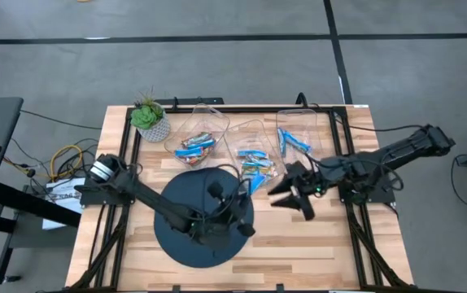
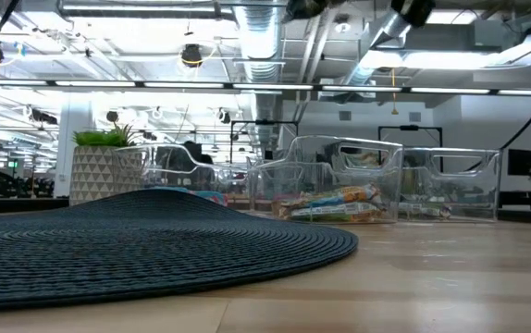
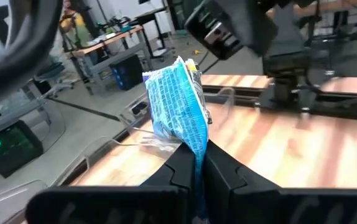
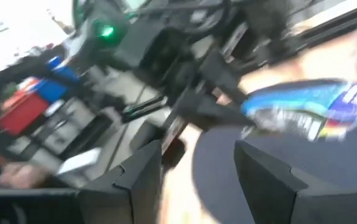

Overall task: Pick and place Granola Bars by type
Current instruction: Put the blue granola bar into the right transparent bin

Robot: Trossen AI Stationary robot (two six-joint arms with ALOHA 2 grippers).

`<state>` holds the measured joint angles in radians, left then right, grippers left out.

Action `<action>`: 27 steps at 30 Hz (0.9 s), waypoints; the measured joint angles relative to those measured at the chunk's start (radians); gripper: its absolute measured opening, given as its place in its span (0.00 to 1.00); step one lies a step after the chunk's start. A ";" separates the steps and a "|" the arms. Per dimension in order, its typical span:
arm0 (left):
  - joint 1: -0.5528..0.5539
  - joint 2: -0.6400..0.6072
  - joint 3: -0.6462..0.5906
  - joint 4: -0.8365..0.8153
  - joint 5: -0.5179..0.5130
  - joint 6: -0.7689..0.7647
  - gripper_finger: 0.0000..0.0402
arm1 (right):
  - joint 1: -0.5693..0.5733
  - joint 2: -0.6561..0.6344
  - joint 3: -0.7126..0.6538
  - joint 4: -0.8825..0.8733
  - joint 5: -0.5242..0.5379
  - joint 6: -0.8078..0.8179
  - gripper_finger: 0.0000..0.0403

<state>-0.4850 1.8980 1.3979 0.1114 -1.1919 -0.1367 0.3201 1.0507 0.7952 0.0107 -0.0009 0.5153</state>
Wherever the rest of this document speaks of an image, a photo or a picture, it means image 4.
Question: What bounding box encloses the white box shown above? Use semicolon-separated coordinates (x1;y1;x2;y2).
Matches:
57;147;102;175

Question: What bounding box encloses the blue purple raisin granola bar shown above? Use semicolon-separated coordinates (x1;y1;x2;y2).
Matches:
240;79;357;142

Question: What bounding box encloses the dark blue round mat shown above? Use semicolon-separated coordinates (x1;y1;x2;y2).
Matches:
192;77;357;224

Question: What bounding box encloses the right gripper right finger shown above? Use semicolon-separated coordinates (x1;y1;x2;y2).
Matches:
234;139;309;224

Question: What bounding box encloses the red box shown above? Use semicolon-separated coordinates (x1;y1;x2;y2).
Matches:
0;91;50;136

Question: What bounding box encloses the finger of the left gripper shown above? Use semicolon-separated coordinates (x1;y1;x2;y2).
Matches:
197;51;248;103
175;90;256;130

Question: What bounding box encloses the blue box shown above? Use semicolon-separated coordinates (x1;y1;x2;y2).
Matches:
35;55;80;103

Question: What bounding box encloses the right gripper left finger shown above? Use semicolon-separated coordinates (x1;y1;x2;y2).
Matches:
78;139;164;224

